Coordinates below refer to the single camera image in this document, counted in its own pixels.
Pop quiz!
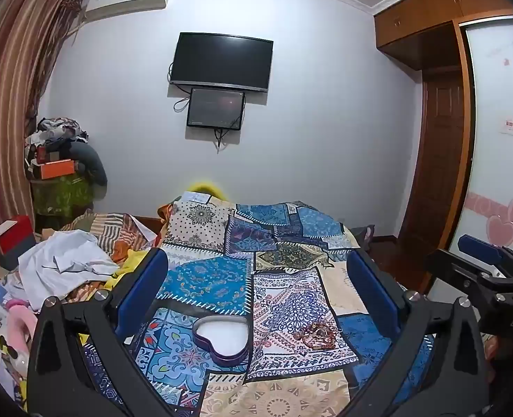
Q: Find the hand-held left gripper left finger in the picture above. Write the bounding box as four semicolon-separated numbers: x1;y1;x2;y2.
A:
27;247;174;417

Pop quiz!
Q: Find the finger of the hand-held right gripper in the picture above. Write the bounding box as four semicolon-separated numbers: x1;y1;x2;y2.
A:
457;234;513;270
425;248;506;309

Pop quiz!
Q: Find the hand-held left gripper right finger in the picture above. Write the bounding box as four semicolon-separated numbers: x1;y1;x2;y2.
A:
343;250;489;417

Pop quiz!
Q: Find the tangle of gold jewelry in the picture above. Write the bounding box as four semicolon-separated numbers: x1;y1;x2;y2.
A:
293;321;339;350

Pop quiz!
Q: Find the purple heart-shaped tin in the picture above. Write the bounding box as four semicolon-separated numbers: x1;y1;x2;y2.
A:
192;315;252;368

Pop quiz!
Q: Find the yellow cloth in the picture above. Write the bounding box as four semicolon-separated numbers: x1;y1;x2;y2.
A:
109;247;153;287

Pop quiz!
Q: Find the dark pillow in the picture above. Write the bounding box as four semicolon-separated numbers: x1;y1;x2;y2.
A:
352;225;376;248

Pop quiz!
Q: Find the orange striped bedding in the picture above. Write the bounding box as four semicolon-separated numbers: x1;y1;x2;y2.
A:
61;212;157;261

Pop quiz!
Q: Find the crumpled white cloth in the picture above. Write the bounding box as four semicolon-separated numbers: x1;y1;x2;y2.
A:
18;229;120;309

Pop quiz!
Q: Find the patchwork printed blanket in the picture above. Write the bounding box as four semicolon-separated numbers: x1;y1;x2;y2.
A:
78;195;439;417

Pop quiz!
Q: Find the brown wooden door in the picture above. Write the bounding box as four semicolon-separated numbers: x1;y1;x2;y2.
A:
397;69;465;253

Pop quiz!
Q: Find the yellow fuzzy item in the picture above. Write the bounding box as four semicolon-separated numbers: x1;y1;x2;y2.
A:
187;180;226;198

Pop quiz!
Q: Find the green patterned cloth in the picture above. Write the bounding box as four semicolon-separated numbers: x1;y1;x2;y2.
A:
31;176;94;218

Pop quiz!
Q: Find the pink soft item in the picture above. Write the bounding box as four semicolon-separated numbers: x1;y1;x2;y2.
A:
7;306;38;357

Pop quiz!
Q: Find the red box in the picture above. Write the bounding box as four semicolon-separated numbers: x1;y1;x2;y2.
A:
0;215;35;255

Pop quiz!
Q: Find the orange box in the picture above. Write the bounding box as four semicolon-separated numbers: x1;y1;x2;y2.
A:
39;159;75;180

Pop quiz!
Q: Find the small black monitor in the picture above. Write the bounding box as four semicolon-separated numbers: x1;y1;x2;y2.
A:
186;88;246;131

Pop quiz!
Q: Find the wooden overhead cabinet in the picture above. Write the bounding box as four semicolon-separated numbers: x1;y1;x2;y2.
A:
373;0;513;72

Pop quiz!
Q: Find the striped brown curtain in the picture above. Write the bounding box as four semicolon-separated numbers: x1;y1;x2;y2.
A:
0;0;88;270

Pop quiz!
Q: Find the black hanging cable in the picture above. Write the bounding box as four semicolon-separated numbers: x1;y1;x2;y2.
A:
213;128;229;155

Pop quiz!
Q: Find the black looped cable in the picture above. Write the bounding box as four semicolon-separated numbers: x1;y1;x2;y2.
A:
167;63;192;114

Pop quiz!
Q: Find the black wall television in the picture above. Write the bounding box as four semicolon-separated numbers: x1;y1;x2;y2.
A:
169;32;274;94

